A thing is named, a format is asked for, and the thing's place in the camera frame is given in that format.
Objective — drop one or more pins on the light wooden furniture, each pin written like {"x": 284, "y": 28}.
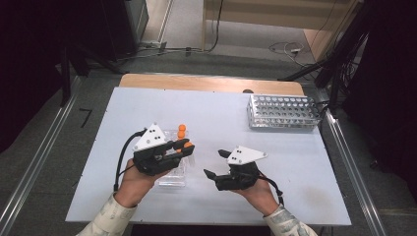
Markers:
{"x": 278, "y": 13}

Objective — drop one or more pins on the person's right hand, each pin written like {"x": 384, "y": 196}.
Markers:
{"x": 259, "y": 196}

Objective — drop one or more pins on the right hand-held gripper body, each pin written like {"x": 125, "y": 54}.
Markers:
{"x": 242, "y": 170}

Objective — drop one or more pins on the metal test tube rack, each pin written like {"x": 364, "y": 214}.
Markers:
{"x": 285, "y": 113}

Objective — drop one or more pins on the grey power strip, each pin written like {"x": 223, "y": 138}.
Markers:
{"x": 152, "y": 45}

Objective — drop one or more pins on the black cabinet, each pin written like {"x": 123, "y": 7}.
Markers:
{"x": 124, "y": 29}

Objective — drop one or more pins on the aluminium floor rail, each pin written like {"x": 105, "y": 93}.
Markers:
{"x": 36, "y": 157}
{"x": 354, "y": 170}

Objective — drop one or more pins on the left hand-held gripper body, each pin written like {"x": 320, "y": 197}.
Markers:
{"x": 149, "y": 157}

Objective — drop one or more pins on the black upright stand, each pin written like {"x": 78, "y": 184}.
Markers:
{"x": 65, "y": 78}

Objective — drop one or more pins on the clear plastic tube rack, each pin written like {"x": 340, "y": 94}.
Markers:
{"x": 173, "y": 178}

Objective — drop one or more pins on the person's left hand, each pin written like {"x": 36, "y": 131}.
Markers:
{"x": 134, "y": 187}

